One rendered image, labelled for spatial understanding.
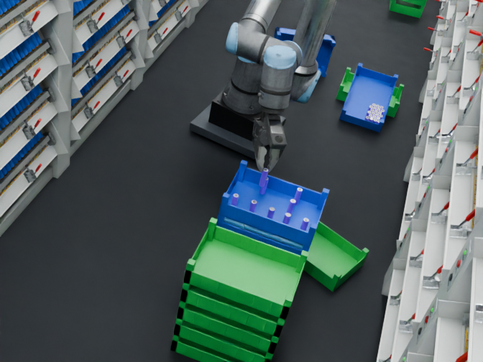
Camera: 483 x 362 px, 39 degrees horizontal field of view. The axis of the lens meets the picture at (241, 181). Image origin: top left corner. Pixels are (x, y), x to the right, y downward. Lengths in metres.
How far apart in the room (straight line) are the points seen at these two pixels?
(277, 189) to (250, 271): 0.38
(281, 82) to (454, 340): 0.88
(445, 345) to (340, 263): 1.12
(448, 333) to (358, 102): 2.01
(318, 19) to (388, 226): 0.86
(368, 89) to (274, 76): 1.50
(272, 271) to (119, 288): 0.56
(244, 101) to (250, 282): 1.08
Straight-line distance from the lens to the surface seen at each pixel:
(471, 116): 2.03
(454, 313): 1.51
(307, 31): 2.61
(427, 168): 2.57
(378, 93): 3.40
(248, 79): 2.77
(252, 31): 2.09
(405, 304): 2.04
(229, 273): 1.94
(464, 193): 1.86
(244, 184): 2.23
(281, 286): 1.95
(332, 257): 2.54
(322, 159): 2.98
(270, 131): 1.96
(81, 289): 2.28
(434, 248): 1.95
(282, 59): 1.94
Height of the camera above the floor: 1.76
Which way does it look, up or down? 40 degrees down
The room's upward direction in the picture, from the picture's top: 13 degrees clockwise
